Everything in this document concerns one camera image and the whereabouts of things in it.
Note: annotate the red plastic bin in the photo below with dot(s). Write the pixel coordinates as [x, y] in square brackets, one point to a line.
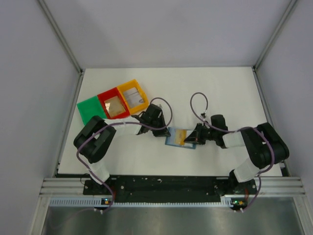
[109, 94]

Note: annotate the gold cards in red bin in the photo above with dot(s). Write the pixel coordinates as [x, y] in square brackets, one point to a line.
[114, 106]

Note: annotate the yellow plastic bin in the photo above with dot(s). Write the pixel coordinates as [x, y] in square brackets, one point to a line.
[131, 84]

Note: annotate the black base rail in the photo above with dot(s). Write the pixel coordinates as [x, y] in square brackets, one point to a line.
[165, 189]

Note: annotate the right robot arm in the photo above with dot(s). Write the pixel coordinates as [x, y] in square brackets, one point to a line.
[263, 144]

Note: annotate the blue leather card holder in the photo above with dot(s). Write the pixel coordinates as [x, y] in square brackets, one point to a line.
[170, 140]

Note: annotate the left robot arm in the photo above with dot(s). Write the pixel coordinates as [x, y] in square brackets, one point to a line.
[93, 141]

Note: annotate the green plastic bin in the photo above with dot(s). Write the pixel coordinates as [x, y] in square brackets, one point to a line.
[89, 108]

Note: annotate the gold credit card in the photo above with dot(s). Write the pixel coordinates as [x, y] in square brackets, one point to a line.
[180, 136]

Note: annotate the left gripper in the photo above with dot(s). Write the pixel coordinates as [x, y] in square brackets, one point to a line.
[163, 132]

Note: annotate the silver cards in yellow bin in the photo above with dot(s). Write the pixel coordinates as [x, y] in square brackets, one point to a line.
[133, 97]

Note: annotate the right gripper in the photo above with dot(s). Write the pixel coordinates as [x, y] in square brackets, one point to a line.
[196, 136]

